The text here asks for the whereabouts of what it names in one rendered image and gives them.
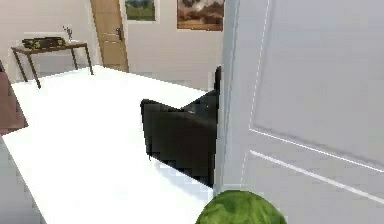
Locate reddish brown furniture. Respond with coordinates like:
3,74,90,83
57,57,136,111
0,59,30,137

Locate green lettuce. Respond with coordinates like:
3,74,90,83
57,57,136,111
195,190,288,224

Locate framed brown landscape picture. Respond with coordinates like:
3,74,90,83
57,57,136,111
176,0,225,32

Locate brown wooden room door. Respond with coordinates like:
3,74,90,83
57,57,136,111
90,0,130,73

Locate brown wooden side table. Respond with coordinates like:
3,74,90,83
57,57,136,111
10,42,95,90

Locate black and yellow box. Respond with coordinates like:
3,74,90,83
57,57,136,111
21,36,67,50

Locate framed green landscape picture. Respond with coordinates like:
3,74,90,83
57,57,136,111
124,0,158,23

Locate small vase with twigs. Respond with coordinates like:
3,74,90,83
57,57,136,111
62,25,80,45

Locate black sofa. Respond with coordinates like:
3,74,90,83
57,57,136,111
140,65,222,189

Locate white panelled room door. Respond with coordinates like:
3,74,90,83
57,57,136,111
213,0,384,224

